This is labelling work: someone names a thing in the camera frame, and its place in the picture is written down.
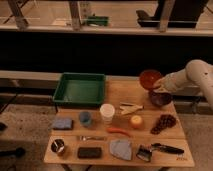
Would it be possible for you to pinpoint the blue grey cloth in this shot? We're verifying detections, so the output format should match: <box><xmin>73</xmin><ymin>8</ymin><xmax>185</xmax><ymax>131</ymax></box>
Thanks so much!
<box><xmin>109</xmin><ymin>139</ymin><xmax>132</xmax><ymax>161</ymax></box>

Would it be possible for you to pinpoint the green box on shelf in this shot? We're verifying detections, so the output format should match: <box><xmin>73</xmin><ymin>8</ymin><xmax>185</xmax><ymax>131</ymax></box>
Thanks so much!
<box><xmin>86</xmin><ymin>16</ymin><xmax>109</xmax><ymax>26</ymax></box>

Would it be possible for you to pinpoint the small metal cup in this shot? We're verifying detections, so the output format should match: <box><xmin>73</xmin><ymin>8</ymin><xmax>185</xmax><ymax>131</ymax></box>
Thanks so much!
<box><xmin>51</xmin><ymin>139</ymin><xmax>65</xmax><ymax>155</ymax></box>

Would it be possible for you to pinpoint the metal fork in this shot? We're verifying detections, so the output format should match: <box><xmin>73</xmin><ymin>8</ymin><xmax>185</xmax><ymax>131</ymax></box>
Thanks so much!
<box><xmin>78</xmin><ymin>136</ymin><xmax>106</xmax><ymax>141</ymax></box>

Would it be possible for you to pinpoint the orange carrot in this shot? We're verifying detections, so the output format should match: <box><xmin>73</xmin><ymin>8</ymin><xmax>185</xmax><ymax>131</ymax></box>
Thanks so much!
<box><xmin>106</xmin><ymin>127</ymin><xmax>131</xmax><ymax>137</ymax></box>

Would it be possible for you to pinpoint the green plastic tray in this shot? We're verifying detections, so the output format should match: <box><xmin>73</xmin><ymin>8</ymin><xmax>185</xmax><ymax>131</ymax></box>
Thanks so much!
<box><xmin>53</xmin><ymin>73</ymin><xmax>106</xmax><ymax>107</ymax></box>

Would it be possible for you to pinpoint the red bowl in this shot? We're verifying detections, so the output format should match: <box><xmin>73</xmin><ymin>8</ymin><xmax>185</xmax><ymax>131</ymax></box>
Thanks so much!
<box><xmin>139</xmin><ymin>69</ymin><xmax>162</xmax><ymax>90</ymax></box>

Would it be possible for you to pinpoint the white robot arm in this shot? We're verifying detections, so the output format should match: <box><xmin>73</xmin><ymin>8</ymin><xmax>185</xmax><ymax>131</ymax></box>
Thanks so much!
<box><xmin>153</xmin><ymin>59</ymin><xmax>213</xmax><ymax>110</ymax></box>

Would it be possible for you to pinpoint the black object on shelf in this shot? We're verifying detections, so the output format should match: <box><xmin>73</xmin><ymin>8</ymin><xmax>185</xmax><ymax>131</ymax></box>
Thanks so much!
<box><xmin>136</xmin><ymin>0</ymin><xmax>209</xmax><ymax>28</ymax></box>

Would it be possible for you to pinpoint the orange round fruit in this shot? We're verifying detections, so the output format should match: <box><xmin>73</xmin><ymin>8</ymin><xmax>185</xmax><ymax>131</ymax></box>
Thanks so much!
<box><xmin>130</xmin><ymin>115</ymin><xmax>143</xmax><ymax>129</ymax></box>

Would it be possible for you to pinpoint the purple bowl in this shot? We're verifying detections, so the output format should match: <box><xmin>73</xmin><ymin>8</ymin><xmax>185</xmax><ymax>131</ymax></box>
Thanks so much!
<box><xmin>148</xmin><ymin>91</ymin><xmax>172</xmax><ymax>107</ymax></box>

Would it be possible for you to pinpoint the dark brown block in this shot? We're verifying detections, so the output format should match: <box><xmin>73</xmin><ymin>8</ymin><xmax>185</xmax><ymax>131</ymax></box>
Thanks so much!
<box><xmin>78</xmin><ymin>147</ymin><xmax>102</xmax><ymax>159</ymax></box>

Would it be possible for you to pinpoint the purple grape bunch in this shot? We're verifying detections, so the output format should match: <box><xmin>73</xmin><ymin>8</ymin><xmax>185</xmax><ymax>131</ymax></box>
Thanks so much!
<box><xmin>150</xmin><ymin>114</ymin><xmax>176</xmax><ymax>135</ymax></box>

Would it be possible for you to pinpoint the blue sponge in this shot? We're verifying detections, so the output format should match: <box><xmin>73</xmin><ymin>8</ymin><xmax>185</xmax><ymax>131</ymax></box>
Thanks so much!
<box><xmin>52</xmin><ymin>118</ymin><xmax>73</xmax><ymax>130</ymax></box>

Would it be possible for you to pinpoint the peeled banana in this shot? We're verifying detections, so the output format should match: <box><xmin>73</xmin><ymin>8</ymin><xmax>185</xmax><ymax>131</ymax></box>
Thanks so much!
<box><xmin>120</xmin><ymin>104</ymin><xmax>144</xmax><ymax>115</ymax></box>

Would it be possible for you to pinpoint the black handled tool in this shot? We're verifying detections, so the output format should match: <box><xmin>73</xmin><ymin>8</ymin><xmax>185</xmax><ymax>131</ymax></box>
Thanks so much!
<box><xmin>151</xmin><ymin>143</ymin><xmax>184</xmax><ymax>154</ymax></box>

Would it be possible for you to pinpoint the blue plastic cup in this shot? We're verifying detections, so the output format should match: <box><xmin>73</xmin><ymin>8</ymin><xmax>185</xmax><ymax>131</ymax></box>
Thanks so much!
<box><xmin>79</xmin><ymin>111</ymin><xmax>92</xmax><ymax>127</ymax></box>

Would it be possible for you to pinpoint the white paper cup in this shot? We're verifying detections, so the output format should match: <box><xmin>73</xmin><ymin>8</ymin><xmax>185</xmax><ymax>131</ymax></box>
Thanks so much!
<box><xmin>100</xmin><ymin>104</ymin><xmax>115</xmax><ymax>123</ymax></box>

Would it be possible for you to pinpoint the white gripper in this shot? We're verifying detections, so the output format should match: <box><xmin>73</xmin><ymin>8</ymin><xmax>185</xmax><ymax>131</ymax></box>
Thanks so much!
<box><xmin>153</xmin><ymin>78</ymin><xmax>169</xmax><ymax>93</ymax></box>

